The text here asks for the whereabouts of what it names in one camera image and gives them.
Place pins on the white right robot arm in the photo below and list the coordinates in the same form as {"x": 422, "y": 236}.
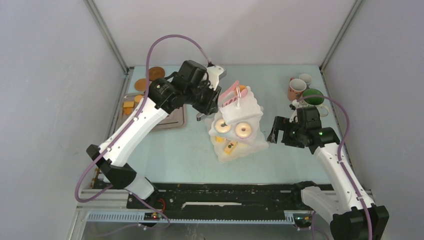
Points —
{"x": 354, "y": 215}

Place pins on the yellow square cake piece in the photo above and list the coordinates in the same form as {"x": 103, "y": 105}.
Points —
{"x": 128, "y": 104}

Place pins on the yellow swirl roll cake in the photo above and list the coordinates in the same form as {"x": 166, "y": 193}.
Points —
{"x": 219, "y": 139}

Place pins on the dark brown round coaster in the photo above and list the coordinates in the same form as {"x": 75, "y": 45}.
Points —
{"x": 155, "y": 73}

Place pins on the white chocolate-hole donut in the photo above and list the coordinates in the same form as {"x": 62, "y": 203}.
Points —
{"x": 221, "y": 127}

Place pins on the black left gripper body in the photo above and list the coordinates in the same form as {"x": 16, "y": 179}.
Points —
{"x": 205, "y": 97}

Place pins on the small white cup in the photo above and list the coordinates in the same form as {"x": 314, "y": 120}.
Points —
{"x": 306, "y": 78}

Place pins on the small orange round cookie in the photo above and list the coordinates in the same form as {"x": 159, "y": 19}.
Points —
{"x": 242, "y": 87}

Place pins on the pink mug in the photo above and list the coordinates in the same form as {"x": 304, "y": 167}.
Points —
{"x": 296, "y": 88}

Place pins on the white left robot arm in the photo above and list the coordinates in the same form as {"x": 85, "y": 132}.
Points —
{"x": 193, "y": 84}

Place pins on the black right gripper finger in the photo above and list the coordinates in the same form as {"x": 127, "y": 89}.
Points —
{"x": 273, "y": 136}
{"x": 279, "y": 123}

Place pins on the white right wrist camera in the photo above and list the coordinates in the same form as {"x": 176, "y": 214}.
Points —
{"x": 294, "y": 106}

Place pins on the metal serving tray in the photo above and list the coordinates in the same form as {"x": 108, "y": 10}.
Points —
{"x": 177, "y": 119}

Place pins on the white three-tier cake stand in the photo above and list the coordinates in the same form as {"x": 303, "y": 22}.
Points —
{"x": 243, "y": 107}

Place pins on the white frosted donut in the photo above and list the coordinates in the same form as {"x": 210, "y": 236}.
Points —
{"x": 243, "y": 130}

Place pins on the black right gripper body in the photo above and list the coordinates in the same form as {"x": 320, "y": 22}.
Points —
{"x": 295, "y": 139}

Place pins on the yellow cake with berries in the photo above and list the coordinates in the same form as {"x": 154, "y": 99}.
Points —
{"x": 230, "y": 147}

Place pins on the light brown round coaster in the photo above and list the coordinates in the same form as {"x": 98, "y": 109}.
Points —
{"x": 141, "y": 85}

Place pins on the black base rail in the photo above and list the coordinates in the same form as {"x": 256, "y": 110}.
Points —
{"x": 228, "y": 202}

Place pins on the green-inside floral mug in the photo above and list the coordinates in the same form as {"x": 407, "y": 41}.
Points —
{"x": 314, "y": 98}

